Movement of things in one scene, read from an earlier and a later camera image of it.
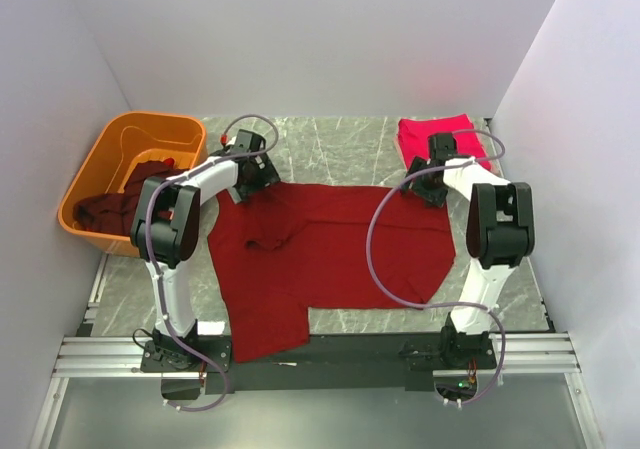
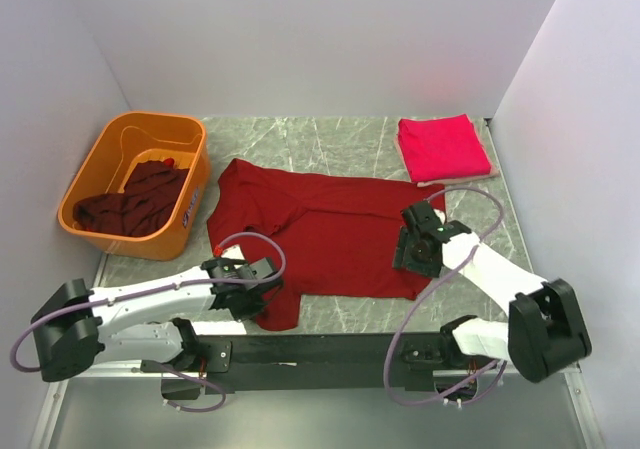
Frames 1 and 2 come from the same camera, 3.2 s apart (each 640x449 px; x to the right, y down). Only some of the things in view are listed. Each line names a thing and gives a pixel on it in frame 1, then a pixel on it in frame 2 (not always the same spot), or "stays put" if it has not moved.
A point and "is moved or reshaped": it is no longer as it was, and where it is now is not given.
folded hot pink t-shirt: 414,133 stays put
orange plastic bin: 127,139 stays put
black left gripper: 266,177 -> 242,313
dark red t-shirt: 305,246 is moved or reshaped
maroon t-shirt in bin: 114,213 stays put
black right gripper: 435,198 -> 402,256
